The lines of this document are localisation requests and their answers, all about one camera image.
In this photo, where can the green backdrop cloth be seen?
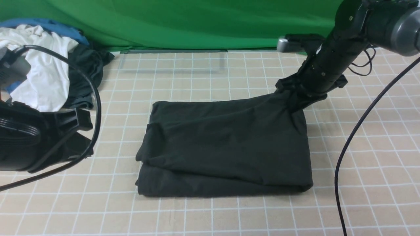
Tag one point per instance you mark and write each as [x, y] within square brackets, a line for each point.
[182, 24]

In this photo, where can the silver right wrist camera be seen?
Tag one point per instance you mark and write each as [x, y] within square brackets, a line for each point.
[300, 42]

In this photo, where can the white crumpled garment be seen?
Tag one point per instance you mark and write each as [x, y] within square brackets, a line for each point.
[47, 85]

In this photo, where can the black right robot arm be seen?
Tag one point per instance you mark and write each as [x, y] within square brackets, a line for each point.
[389, 24]

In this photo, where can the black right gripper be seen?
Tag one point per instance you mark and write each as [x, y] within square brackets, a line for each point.
[309, 85]

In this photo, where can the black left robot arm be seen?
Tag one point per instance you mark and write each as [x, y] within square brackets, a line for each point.
[32, 140]

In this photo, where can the dark gray long-sleeve top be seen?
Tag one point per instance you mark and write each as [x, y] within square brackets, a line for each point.
[231, 148]

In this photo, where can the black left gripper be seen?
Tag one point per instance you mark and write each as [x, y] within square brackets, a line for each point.
[62, 141]

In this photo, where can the blue crumpled garment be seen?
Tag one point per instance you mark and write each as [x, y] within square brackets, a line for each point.
[75, 78]

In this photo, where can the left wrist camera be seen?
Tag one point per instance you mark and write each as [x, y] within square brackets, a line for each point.
[13, 67]

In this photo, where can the beige grid tablecloth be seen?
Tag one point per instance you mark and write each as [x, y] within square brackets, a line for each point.
[379, 175]

